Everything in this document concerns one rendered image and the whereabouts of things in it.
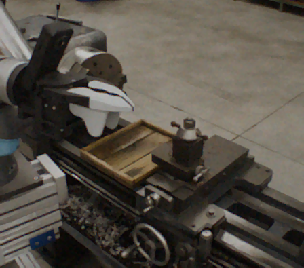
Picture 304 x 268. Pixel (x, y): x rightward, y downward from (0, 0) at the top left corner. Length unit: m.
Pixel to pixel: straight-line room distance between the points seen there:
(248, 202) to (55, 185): 0.70
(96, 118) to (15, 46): 0.34
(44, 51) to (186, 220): 0.90
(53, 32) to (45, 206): 0.76
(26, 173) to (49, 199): 0.12
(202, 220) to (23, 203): 0.56
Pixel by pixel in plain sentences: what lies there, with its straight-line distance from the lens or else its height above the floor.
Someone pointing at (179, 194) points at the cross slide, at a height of 0.96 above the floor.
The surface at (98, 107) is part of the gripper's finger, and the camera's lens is 0.57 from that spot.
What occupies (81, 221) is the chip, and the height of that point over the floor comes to 0.59.
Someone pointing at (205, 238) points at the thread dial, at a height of 0.88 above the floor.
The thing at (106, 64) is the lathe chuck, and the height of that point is 1.17.
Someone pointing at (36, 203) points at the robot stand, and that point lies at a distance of 1.25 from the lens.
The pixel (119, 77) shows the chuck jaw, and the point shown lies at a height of 1.11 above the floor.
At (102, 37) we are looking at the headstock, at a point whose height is 1.23.
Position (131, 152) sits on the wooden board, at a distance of 1.74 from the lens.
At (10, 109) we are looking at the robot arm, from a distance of 0.78.
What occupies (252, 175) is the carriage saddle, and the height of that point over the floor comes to 0.90.
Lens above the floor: 1.83
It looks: 28 degrees down
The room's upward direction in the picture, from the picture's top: straight up
